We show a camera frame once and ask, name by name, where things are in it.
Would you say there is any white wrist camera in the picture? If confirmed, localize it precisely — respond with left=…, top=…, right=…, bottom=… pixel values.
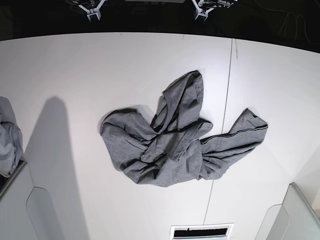
left=192, top=0, right=215, bottom=22
left=78, top=0, right=105, bottom=22

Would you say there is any dark grey t-shirt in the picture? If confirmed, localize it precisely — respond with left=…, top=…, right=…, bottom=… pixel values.
left=99, top=70, right=268, bottom=187

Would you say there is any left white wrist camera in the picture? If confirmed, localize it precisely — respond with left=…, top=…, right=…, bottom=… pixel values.
left=192, top=0, right=215, bottom=22

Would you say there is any right white bin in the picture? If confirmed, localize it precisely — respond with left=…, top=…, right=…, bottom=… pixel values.
left=255, top=182, right=320, bottom=240

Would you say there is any left white bin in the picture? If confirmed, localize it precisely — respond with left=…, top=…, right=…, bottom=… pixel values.
left=0, top=163, right=60, bottom=240

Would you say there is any thin grey background cable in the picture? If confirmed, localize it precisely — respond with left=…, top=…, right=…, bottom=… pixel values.
left=259, top=0, right=320, bottom=46

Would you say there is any white bin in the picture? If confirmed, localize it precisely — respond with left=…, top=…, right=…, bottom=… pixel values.
left=0, top=163, right=60, bottom=240
left=255, top=182, right=320, bottom=240

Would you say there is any light grey clothes pile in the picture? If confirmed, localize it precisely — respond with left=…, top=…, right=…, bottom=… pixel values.
left=0, top=96, right=24, bottom=178

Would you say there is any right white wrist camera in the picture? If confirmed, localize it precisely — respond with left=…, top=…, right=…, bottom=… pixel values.
left=78, top=0, right=105, bottom=22

